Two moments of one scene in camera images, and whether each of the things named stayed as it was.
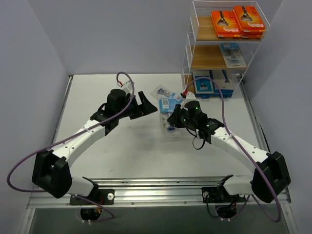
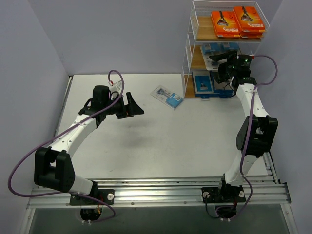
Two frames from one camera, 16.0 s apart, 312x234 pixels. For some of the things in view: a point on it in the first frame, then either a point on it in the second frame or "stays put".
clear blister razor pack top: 161,91 stays put
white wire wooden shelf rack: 222,40 stays put
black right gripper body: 177,117 -> 224,65
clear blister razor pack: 166,106 -> 208,50
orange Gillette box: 225,24 stays put
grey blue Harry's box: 204,87 stays put
